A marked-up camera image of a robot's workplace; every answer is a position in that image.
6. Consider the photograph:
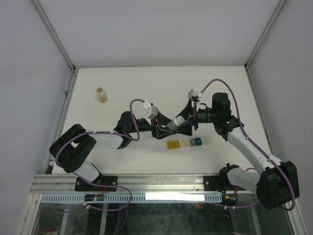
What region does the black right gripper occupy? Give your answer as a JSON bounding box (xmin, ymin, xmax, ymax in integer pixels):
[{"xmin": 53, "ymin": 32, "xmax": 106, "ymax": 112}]
[{"xmin": 173, "ymin": 99, "xmax": 219, "ymax": 136}]

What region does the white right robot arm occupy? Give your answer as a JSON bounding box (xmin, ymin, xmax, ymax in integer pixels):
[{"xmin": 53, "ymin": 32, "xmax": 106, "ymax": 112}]
[{"xmin": 180, "ymin": 90, "xmax": 300, "ymax": 210}]

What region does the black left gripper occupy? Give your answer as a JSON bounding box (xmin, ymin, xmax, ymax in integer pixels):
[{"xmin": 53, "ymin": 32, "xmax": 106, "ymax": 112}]
[{"xmin": 128, "ymin": 110, "xmax": 175, "ymax": 139}]

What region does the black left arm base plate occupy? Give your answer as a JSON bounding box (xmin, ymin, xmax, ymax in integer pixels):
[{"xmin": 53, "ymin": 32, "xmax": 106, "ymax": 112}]
[{"xmin": 74, "ymin": 175, "xmax": 118, "ymax": 192}]

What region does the weekly pill organizer strip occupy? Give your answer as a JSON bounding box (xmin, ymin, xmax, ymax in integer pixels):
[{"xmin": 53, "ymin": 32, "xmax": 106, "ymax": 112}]
[{"xmin": 166, "ymin": 137, "xmax": 213, "ymax": 150}]

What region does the clear glass bottle orange cap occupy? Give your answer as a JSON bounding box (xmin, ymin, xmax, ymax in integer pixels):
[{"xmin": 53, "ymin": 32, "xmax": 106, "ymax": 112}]
[{"xmin": 96, "ymin": 87, "xmax": 108, "ymax": 103}]

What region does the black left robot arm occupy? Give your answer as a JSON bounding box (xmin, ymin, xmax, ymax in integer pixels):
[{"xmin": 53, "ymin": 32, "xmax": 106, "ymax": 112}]
[{"xmin": 49, "ymin": 111, "xmax": 192, "ymax": 190}]

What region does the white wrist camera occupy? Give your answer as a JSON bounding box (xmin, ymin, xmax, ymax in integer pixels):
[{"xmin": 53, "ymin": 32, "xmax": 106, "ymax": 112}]
[
  {"xmin": 187, "ymin": 89, "xmax": 203, "ymax": 104},
  {"xmin": 143, "ymin": 100, "xmax": 158, "ymax": 124}
]

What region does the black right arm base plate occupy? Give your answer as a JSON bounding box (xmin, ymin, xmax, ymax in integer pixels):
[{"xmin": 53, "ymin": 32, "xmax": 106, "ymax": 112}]
[{"xmin": 203, "ymin": 175, "xmax": 245, "ymax": 193}]

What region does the white slotted cable duct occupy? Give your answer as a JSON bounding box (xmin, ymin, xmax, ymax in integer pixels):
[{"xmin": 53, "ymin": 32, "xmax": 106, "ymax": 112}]
[{"xmin": 41, "ymin": 192, "xmax": 222, "ymax": 204}]

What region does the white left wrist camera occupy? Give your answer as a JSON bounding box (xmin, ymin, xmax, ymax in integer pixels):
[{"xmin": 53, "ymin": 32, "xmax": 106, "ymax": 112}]
[{"xmin": 143, "ymin": 100, "xmax": 158, "ymax": 124}]

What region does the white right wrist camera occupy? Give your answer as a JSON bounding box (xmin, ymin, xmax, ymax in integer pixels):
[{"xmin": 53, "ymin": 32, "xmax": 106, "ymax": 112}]
[{"xmin": 187, "ymin": 89, "xmax": 203, "ymax": 104}]

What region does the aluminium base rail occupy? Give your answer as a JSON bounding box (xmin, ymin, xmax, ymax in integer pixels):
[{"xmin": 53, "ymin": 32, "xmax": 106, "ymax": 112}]
[{"xmin": 30, "ymin": 173, "xmax": 293, "ymax": 194}]

